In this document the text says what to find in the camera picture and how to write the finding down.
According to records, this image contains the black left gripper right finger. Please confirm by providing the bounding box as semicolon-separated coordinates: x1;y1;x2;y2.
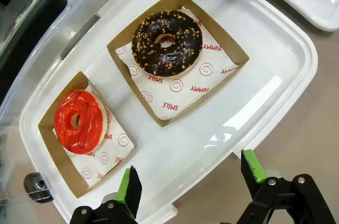
235;149;337;224

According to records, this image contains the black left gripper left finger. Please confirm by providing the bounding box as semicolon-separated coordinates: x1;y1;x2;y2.
69;165;142;224

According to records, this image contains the white printed paper liner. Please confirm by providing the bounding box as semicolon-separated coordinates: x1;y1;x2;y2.
52;83;135;189
115;6;240;121

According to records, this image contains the red glazed donut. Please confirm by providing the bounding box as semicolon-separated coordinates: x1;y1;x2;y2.
53;88;109;155
38;71;137;199

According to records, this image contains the chocolate donut with nuts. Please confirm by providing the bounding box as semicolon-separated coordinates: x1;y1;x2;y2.
131;9;203;77

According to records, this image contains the chocolate donut in box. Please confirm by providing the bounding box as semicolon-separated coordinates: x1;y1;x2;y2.
106;0;250;128

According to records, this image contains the white plastic display tray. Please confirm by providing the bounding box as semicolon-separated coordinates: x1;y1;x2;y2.
264;0;339;33
20;0;318;224

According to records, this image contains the black lid hinge knob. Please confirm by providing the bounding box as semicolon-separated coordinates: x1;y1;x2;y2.
23;172;53;203

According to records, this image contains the black lid handle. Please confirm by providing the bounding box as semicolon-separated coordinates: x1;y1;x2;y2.
0;0;68;105

